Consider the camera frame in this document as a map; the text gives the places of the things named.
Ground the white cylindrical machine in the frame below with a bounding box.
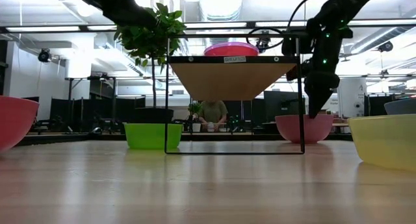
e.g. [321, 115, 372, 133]
[337, 77, 367, 118]

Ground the black background monitor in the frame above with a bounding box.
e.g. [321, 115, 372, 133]
[263, 90, 306, 121]

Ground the green leafy plant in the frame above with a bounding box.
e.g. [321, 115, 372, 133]
[113, 2, 188, 108]

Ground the black ceiling-mounted camera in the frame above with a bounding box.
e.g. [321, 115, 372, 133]
[378, 41, 395, 53]
[37, 48, 53, 64]

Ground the black aluminium table frame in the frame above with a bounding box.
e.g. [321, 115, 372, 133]
[18, 132, 354, 147]

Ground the green plastic bowl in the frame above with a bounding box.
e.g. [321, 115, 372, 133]
[123, 122, 184, 151]

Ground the right gripper camera cable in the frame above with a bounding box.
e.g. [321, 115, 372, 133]
[245, 0, 341, 52]

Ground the white shelf label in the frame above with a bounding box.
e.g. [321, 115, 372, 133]
[223, 56, 247, 64]

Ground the black overhead beam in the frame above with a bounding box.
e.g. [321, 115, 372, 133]
[0, 19, 416, 35]

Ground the red plastic bowl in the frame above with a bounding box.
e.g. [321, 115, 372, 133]
[203, 44, 260, 57]

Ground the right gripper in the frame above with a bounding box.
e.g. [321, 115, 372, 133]
[304, 70, 341, 119]

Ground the small plant in white pot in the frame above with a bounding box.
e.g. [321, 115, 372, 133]
[187, 101, 203, 133]

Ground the black-framed wooden shelf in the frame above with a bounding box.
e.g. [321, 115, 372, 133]
[164, 33, 306, 155]

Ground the pink plastic bowl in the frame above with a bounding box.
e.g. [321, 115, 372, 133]
[274, 114, 335, 145]

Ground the black-legged background desk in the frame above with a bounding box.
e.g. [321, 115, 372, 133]
[64, 75, 117, 134]

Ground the blue plastic bowl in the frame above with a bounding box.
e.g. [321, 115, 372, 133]
[383, 97, 416, 116]

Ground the person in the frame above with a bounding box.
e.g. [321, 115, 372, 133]
[197, 99, 229, 133]

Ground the orange plastic bowl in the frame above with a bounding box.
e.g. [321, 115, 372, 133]
[0, 95, 40, 153]

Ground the yellow plastic bowl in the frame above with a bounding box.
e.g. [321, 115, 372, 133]
[346, 113, 416, 173]

